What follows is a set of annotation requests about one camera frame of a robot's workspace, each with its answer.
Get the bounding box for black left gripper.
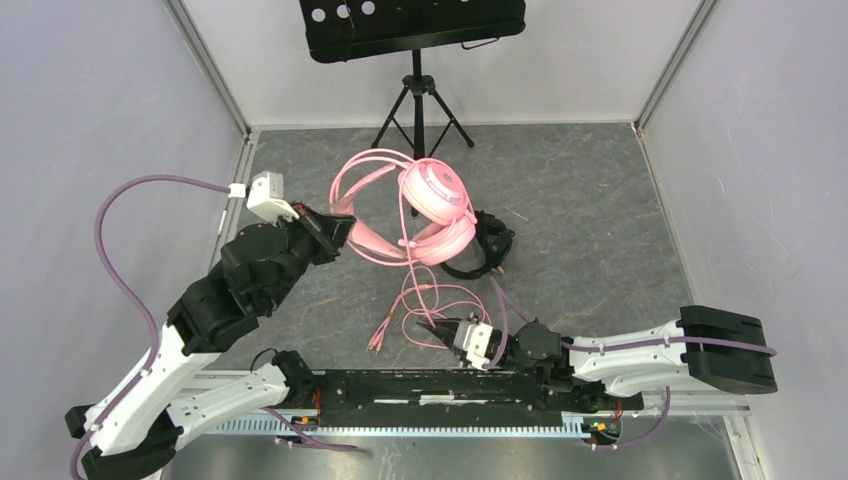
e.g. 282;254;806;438
261;198;356;312

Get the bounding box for pink headphone cable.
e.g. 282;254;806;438
366;178;495;356

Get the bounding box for black headphones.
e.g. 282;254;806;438
440;210;515;280

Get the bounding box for pink headphones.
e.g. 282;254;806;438
329;148;478;267

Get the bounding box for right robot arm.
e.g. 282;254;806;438
444;305;778;408

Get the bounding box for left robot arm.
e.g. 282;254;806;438
65;202;373;479

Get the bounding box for black music stand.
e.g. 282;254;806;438
298;0;528;218

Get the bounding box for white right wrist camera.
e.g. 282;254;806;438
453;320;494;370

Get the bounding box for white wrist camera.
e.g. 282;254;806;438
228;170;300;224
453;320;494;370

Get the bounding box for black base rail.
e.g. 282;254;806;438
275;369;644;428

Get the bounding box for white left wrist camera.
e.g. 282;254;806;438
228;170;300;224

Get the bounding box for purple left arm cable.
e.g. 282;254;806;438
69;175;233;480

